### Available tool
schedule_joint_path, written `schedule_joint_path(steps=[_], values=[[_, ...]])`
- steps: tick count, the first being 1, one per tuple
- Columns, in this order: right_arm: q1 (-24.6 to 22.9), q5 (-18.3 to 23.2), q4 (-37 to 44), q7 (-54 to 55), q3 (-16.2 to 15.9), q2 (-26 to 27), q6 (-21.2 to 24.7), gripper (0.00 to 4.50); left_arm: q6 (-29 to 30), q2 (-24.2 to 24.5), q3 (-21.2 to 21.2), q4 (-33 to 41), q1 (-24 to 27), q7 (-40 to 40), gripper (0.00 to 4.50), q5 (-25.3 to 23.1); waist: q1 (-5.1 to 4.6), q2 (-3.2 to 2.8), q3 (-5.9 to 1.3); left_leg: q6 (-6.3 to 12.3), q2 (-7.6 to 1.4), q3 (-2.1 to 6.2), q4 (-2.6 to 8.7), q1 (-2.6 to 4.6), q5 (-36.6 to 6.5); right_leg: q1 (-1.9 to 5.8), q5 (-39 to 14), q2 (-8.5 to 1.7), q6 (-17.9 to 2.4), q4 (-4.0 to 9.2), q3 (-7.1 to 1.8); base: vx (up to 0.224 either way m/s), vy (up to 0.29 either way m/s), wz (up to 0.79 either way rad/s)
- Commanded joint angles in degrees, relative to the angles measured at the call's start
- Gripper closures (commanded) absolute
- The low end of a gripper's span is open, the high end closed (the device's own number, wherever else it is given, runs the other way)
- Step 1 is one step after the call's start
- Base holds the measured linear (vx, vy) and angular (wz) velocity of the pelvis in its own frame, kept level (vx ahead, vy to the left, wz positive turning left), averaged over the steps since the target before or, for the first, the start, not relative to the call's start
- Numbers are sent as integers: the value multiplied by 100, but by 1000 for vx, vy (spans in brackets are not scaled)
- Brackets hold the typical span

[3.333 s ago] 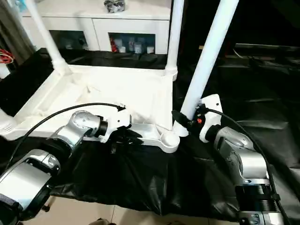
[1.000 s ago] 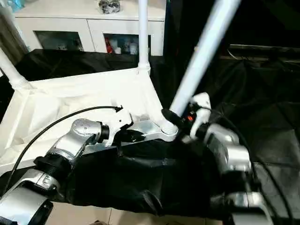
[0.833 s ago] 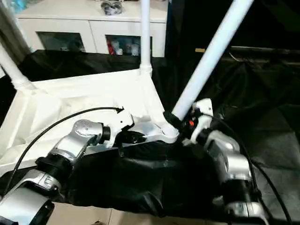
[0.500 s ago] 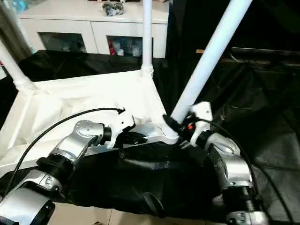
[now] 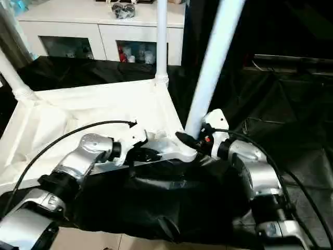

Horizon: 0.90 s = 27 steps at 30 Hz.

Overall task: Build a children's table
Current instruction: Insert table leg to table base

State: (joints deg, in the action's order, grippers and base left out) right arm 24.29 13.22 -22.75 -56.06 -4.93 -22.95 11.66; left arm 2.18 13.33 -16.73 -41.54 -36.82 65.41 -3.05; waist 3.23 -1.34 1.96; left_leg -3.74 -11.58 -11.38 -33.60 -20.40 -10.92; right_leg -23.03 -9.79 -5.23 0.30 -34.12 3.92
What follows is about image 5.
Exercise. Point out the white plastic table top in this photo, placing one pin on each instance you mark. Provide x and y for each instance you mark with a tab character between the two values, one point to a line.
73	109

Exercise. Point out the white cabinet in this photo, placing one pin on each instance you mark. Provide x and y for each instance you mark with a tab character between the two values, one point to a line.
99	26

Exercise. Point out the black plastic mat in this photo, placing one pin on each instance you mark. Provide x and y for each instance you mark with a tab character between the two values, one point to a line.
171	203

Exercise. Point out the white plastic table leg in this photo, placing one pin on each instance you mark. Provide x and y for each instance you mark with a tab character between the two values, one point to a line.
14	78
213	67
162	41

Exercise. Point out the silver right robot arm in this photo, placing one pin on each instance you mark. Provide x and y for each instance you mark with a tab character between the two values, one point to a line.
255	172

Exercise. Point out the grey crumpled bundle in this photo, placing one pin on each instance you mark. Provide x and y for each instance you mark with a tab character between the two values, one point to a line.
124	9

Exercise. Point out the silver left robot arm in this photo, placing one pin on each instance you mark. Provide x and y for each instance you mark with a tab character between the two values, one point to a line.
78	161

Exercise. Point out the small red bottle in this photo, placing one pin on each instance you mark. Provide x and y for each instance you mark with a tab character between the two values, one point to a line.
122	54

